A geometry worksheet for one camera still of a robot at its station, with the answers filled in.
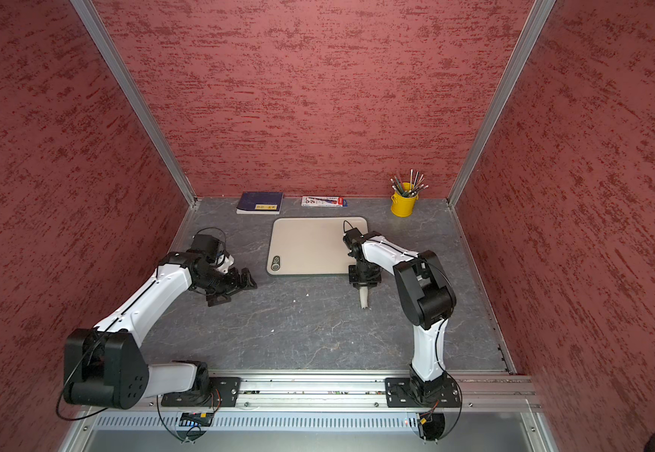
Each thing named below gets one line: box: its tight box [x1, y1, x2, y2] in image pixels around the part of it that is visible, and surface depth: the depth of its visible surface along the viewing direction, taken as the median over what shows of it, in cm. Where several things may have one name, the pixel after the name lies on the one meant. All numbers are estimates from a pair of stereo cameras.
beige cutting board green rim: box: [266, 216, 369, 275], surface depth 112 cm
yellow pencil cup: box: [390, 181, 419, 218], surface depth 119 cm
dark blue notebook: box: [236, 191, 285, 215], surface depth 120 cm
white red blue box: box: [301, 195, 349, 208], surface depth 120 cm
